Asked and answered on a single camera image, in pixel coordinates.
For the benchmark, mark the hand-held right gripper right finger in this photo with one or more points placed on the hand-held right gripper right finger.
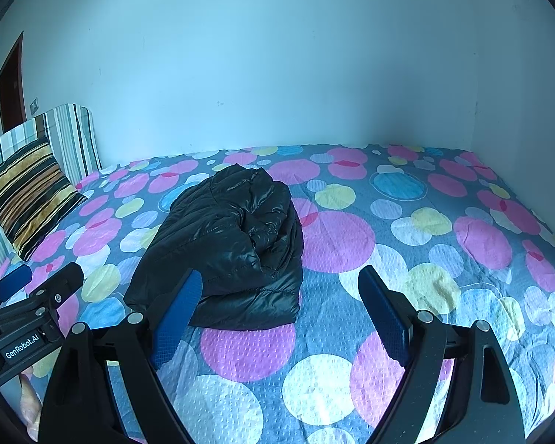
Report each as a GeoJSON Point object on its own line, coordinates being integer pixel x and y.
{"type": "Point", "coordinates": [384, 314]}

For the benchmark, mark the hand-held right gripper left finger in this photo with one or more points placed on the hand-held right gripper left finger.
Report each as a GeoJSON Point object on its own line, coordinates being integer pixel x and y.
{"type": "Point", "coordinates": [175, 319]}

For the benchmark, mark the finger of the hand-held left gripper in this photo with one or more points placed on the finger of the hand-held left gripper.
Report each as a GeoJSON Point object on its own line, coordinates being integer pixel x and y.
{"type": "Point", "coordinates": [11, 282]}
{"type": "Point", "coordinates": [62, 282]}

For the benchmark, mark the black puffer jacket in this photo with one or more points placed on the black puffer jacket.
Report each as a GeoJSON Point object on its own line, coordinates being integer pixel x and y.
{"type": "Point", "coordinates": [222, 240]}

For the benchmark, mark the person's left forearm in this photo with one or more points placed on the person's left forearm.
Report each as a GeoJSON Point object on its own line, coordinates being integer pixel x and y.
{"type": "Point", "coordinates": [30, 400]}

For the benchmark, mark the striped yellow black pillow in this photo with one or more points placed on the striped yellow black pillow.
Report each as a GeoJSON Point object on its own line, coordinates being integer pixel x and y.
{"type": "Point", "coordinates": [27, 199]}

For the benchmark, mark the bed with polka dot sheet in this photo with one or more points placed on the bed with polka dot sheet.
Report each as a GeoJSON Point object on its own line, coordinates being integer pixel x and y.
{"type": "Point", "coordinates": [397, 222]}

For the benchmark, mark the striped padded headboard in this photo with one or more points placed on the striped padded headboard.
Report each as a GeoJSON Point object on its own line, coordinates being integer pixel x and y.
{"type": "Point", "coordinates": [71, 138]}

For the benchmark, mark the brown wooden door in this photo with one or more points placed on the brown wooden door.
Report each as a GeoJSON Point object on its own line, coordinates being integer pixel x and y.
{"type": "Point", "coordinates": [13, 88]}

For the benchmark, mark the wall switch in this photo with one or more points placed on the wall switch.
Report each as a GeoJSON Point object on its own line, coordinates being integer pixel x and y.
{"type": "Point", "coordinates": [34, 105]}

